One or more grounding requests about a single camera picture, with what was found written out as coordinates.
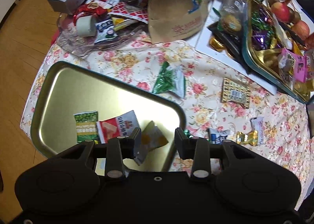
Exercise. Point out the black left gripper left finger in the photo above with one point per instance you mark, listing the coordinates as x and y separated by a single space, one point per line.
134 142

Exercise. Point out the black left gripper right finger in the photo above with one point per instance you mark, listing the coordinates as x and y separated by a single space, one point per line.
184 144

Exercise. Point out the red white wafer packet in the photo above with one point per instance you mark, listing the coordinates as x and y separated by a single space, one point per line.
121 125

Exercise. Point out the yellow white snack packet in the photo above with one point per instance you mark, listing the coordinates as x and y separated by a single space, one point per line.
151 139

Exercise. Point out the green pea snack packet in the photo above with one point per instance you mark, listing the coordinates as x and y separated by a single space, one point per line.
86 127

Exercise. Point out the green white snack packet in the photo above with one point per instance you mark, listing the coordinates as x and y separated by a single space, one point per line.
170 79

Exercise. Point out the green foil candy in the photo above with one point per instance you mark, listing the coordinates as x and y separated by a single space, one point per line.
188 133

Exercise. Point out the blue white candy packet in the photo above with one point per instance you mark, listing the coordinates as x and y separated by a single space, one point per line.
216 136

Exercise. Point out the floral tablecloth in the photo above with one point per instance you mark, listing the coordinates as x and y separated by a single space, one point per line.
287 139

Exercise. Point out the gold wrapped candy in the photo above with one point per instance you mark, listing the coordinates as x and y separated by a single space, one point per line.
250 138

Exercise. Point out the white hawthorn candy bar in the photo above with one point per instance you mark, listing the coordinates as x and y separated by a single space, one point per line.
258 130

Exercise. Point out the yellow patterned biscuit packet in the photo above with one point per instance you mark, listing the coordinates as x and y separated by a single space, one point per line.
234 92

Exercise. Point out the gold metal tray lid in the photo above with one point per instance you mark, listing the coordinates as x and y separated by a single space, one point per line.
69 89

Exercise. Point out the white flat board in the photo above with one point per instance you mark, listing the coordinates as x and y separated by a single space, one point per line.
225 56

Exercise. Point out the gold coin chocolate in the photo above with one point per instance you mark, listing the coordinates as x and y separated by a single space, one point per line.
216 44

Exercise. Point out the clear glass snack dish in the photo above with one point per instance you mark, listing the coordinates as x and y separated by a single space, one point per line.
79 46

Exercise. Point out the roll of tape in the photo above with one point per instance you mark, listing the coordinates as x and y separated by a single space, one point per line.
85 26

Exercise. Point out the gold teal snack tin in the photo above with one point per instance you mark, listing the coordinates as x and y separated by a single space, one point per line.
263 41

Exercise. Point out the pink snack packet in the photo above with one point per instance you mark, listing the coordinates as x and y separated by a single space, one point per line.
293 64

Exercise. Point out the clear cookie packet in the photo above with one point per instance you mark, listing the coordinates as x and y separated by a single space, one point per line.
230 17

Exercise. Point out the brown kraft paper bag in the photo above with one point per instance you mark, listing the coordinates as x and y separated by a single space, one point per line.
171 20

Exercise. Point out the red apple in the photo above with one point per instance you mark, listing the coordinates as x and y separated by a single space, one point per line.
301 29
281 11

